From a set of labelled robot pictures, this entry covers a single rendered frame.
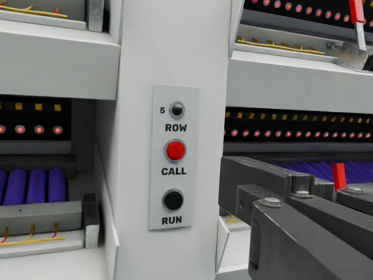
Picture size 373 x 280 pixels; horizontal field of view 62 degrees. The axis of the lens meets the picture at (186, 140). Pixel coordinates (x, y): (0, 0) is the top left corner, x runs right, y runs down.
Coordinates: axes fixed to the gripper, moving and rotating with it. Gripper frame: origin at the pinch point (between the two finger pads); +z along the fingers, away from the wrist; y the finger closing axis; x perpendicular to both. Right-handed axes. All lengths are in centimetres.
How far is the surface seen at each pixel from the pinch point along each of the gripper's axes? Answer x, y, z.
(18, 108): 3.2, -14.3, 27.3
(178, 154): 0.3, -0.5, 11.4
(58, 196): -5.6, -9.8, 21.4
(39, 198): -5.6, -11.6, 21.5
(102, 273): -10.5, -6.1, 13.9
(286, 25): 18.3, 23.2, 29.0
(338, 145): -0.7, 36.6, 28.8
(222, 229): -6.4, 4.1, 11.2
